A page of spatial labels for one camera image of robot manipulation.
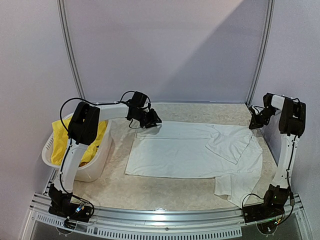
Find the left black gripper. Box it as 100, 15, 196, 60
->
132, 108, 161, 129

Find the white t-shirt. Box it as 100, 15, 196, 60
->
125, 121, 263, 207

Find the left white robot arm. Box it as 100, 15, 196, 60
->
48, 90, 162, 217

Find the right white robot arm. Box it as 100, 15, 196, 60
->
248, 93, 306, 218

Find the yellow garment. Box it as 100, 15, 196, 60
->
50, 120, 108, 167

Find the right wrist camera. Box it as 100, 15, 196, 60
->
249, 105, 260, 115

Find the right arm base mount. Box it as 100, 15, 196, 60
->
242, 198, 296, 225

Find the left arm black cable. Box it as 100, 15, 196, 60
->
58, 97, 86, 136

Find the front aluminium rail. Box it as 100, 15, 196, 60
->
22, 193, 313, 240

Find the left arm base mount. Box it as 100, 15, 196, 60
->
48, 183, 95, 223

